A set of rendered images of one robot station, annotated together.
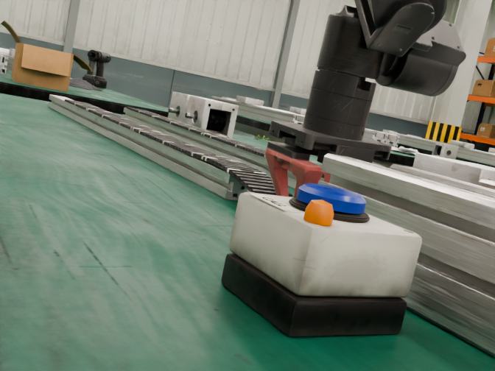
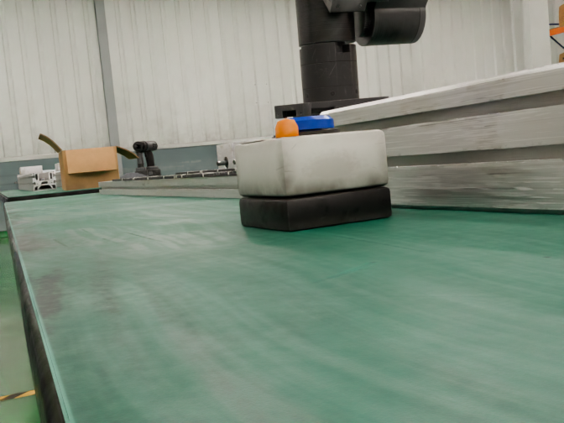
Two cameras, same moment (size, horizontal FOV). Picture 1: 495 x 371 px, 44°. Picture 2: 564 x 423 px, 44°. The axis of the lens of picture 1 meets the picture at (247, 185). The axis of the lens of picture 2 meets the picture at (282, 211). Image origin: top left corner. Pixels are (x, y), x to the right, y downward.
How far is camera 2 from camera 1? 0.16 m
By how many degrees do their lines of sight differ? 6
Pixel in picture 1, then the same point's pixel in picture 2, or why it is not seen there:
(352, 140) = (347, 99)
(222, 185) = not seen: hidden behind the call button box
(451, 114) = not seen: hidden behind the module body
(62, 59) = (106, 154)
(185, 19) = (227, 87)
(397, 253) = (364, 147)
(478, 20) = not seen: outside the picture
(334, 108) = (322, 75)
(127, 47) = (176, 134)
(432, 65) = (399, 13)
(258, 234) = (253, 168)
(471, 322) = (451, 191)
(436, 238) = (410, 138)
